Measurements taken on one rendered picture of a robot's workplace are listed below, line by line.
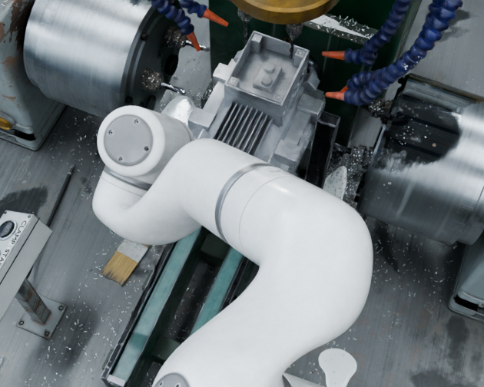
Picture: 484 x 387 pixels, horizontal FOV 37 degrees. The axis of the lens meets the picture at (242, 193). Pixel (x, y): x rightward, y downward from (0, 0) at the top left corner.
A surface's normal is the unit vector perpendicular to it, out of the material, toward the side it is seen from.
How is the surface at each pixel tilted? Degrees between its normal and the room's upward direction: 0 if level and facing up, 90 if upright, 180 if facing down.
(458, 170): 35
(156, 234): 88
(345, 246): 13
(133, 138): 30
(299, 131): 0
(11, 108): 89
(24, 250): 61
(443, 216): 69
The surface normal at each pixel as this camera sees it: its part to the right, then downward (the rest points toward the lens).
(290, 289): -0.24, -0.68
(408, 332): 0.02, -0.45
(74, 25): -0.16, -0.01
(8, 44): 0.92, 0.35
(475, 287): -0.38, 0.82
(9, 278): 0.82, 0.08
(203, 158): -0.46, -0.70
